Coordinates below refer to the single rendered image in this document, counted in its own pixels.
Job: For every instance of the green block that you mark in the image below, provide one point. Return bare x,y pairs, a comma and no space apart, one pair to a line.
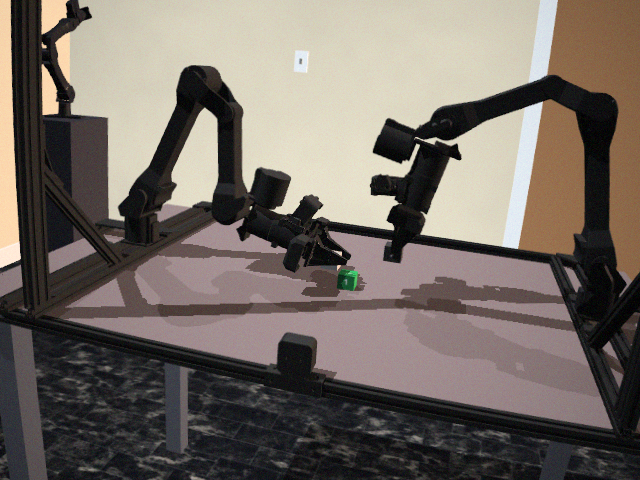
347,279

